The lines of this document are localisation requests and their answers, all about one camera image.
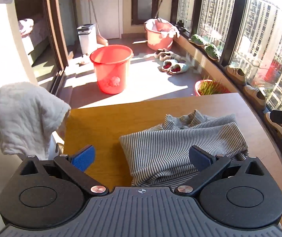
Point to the green potted plant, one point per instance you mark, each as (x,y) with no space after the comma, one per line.
(197,40)
(212,52)

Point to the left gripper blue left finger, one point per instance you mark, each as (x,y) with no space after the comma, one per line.
(74,167)

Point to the green potted plant near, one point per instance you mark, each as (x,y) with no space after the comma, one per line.
(212,52)

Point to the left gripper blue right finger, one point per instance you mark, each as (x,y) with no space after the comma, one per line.
(210,169)

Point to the slipper with red lining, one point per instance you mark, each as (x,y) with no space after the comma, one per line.
(168,64)

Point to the green potted plant far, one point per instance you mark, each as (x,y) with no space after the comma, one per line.
(197,40)

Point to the beige shoe on sill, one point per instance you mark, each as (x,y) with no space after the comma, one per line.
(236,75)
(256,96)

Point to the red pot with grass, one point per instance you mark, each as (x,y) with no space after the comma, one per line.
(209,87)

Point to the pink bucket with cloth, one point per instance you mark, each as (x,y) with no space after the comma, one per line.
(160,33)

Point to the white quilted towel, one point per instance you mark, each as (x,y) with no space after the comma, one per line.
(29,114)

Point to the grey slippers pair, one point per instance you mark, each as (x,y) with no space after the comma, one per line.
(164,54)

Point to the grey black striped sweater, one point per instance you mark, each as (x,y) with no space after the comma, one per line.
(159,156)

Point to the red plastic bucket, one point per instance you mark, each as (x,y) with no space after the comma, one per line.
(111,64)

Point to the white trash bin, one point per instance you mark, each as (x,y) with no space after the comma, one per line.
(88,38)

